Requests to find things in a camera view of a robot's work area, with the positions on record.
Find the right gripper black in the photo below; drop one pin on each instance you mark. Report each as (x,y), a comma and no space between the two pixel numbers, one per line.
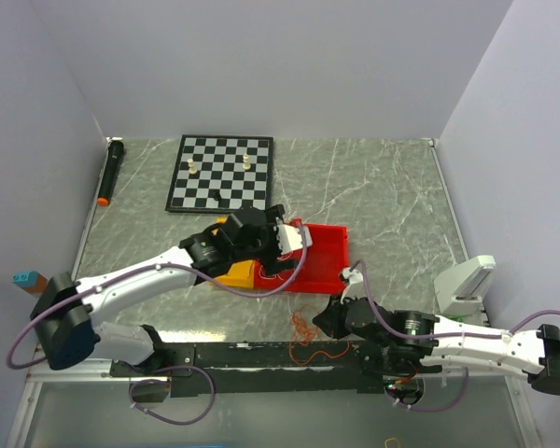
(328,320)

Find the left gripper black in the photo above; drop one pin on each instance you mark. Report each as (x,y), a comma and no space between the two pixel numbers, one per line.
(271,264)

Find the yellow plastic bin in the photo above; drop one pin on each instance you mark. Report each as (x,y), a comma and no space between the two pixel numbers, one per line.
(240,275)

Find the red bin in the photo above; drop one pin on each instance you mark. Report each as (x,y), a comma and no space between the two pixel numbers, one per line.
(273,280)
(326,258)

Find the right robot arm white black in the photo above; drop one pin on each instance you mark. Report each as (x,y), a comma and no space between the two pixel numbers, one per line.
(404,343)

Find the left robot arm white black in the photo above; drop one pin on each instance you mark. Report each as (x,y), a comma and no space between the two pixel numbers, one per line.
(71,318)

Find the white chess piece right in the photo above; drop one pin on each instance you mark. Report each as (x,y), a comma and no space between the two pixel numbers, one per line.
(246,162)

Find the white chess piece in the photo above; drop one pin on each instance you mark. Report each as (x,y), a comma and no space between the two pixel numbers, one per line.
(193,170)
(246,162)

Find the black white chessboard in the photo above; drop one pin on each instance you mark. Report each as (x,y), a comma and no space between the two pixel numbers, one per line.
(219,159)

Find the white chess piece left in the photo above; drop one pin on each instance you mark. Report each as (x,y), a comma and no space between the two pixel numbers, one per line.
(193,170)

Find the white grey stand device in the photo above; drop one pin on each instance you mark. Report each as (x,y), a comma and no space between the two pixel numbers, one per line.
(460,289)

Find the black marker orange cap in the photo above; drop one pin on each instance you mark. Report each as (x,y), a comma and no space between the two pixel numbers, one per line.
(115,156)

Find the blue orange toy block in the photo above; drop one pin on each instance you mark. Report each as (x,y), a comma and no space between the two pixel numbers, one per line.
(32,282)

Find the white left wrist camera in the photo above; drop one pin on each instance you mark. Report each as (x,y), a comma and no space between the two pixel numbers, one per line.
(292,239)

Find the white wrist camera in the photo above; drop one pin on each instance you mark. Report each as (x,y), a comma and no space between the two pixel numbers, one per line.
(292,239)
(353,284)

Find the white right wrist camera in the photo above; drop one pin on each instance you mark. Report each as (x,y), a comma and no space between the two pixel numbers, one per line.
(353,284)

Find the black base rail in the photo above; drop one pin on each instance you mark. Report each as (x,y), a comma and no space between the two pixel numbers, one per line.
(190,369)

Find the aluminium frame rail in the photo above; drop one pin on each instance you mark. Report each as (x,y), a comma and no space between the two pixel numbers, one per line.
(87,371)

